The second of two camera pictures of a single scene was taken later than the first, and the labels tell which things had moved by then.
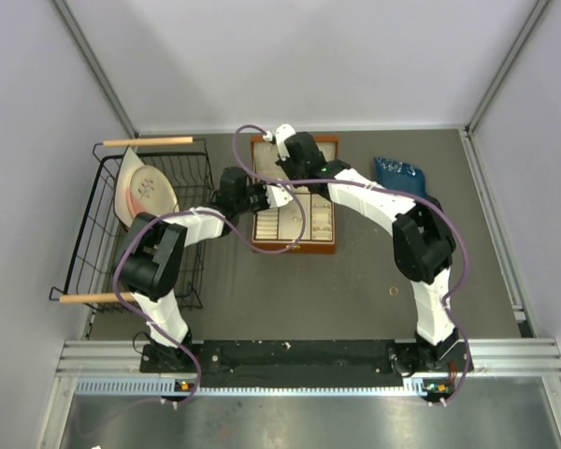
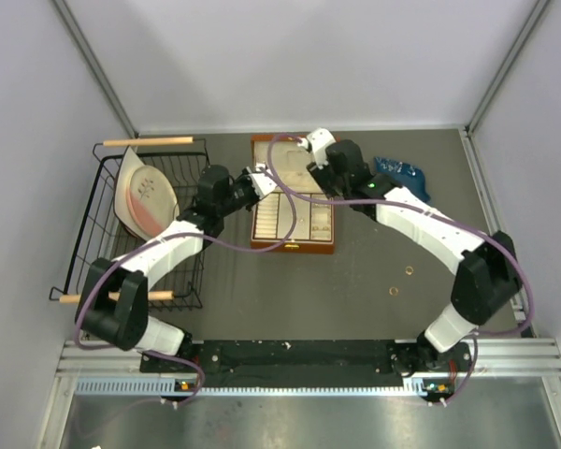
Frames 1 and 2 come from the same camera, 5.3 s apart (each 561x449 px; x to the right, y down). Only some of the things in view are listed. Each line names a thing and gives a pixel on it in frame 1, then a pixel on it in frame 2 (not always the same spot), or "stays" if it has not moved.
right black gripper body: (294, 173) → (333, 186)
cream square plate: (122, 210) stays
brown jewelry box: (306, 225) stays
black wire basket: (91, 284) stays
